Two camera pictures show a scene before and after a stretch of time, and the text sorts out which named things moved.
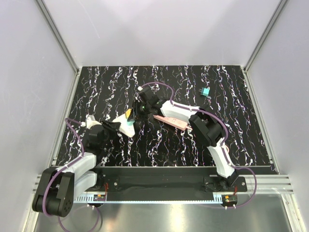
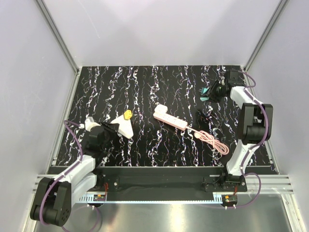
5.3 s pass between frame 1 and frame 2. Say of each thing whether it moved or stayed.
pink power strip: stayed
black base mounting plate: stayed
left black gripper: stayed
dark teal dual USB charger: stayed
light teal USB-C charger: moved
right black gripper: moved
